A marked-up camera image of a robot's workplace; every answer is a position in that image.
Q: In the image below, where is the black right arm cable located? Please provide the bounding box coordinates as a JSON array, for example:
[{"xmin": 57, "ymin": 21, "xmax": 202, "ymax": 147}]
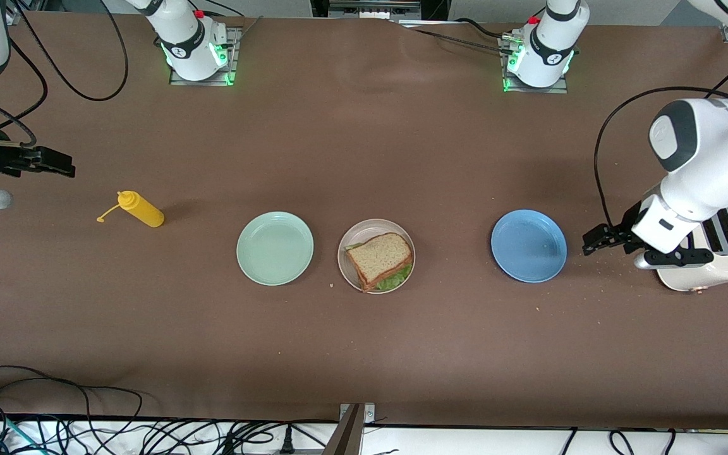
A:
[{"xmin": 0, "ymin": 25, "xmax": 49, "ymax": 149}]

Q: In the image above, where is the brown bread slice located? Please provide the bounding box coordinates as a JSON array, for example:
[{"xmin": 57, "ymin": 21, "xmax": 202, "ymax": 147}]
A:
[
  {"xmin": 358, "ymin": 256, "xmax": 413, "ymax": 292},
  {"xmin": 345, "ymin": 233, "xmax": 413, "ymax": 285}
]

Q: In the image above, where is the yellow mustard squeeze bottle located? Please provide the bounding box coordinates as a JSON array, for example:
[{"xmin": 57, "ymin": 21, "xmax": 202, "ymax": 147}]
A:
[{"xmin": 97, "ymin": 190, "xmax": 165, "ymax": 228}]

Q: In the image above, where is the green lettuce leaf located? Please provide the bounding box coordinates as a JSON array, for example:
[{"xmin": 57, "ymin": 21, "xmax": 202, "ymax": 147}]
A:
[{"xmin": 345, "ymin": 241, "xmax": 413, "ymax": 292}]

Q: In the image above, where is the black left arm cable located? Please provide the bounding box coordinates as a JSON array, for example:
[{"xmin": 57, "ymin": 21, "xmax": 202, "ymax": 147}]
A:
[{"xmin": 593, "ymin": 57, "xmax": 728, "ymax": 231}]

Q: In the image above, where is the small metal bracket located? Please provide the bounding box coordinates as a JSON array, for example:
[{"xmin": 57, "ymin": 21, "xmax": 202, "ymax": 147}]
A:
[{"xmin": 339, "ymin": 403, "xmax": 376, "ymax": 424}]

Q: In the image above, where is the beige plate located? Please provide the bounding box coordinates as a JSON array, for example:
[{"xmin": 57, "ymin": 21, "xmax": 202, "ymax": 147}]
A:
[{"xmin": 337, "ymin": 218, "xmax": 416, "ymax": 294}]

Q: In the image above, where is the black arcing cable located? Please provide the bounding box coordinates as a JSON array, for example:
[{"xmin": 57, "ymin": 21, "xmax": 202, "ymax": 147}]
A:
[{"xmin": 0, "ymin": 365, "xmax": 143, "ymax": 443}]

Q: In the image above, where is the long black looping cable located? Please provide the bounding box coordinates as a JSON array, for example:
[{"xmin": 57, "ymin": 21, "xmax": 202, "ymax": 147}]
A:
[{"xmin": 13, "ymin": 0, "xmax": 130, "ymax": 102}]

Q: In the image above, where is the black and grey equipment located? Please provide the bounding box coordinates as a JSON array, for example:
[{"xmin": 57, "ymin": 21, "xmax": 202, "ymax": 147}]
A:
[{"xmin": 311, "ymin": 0, "xmax": 450, "ymax": 23}]

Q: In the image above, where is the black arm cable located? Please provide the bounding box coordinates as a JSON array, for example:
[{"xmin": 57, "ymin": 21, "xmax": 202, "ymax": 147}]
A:
[
  {"xmin": 0, "ymin": 25, "xmax": 49, "ymax": 149},
  {"xmin": 593, "ymin": 57, "xmax": 728, "ymax": 231}
]

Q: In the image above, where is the white two-slot toaster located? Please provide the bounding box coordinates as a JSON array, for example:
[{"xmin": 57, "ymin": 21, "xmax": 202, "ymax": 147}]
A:
[{"xmin": 655, "ymin": 203, "xmax": 728, "ymax": 293}]

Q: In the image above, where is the mint green plate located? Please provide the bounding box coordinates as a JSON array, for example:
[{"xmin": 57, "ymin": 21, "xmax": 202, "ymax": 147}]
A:
[{"xmin": 236, "ymin": 211, "xmax": 315, "ymax": 286}]

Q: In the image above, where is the dark metal pole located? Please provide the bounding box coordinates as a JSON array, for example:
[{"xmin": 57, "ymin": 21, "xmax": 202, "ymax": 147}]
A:
[{"xmin": 322, "ymin": 404, "xmax": 365, "ymax": 455}]

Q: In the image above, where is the thin dark cable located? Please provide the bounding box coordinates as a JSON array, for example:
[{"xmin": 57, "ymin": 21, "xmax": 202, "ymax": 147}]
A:
[{"xmin": 396, "ymin": 19, "xmax": 516, "ymax": 54}]

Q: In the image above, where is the blue plate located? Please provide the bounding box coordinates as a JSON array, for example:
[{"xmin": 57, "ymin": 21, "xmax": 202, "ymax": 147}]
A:
[{"xmin": 490, "ymin": 209, "xmax": 568, "ymax": 283}]

